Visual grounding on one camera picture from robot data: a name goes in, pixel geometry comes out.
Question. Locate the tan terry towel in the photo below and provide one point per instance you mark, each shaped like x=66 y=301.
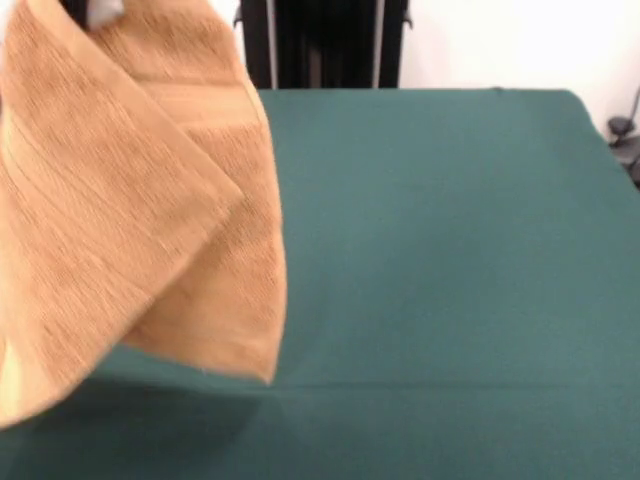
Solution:
x=125 y=200

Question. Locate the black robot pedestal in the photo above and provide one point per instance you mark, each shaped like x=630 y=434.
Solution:
x=325 y=45

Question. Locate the dark green tablecloth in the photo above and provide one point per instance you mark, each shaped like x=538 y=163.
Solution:
x=450 y=300

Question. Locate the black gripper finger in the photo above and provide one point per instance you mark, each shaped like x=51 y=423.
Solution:
x=81 y=11

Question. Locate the black wheeled stand foot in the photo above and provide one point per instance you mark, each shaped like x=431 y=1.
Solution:
x=622 y=130

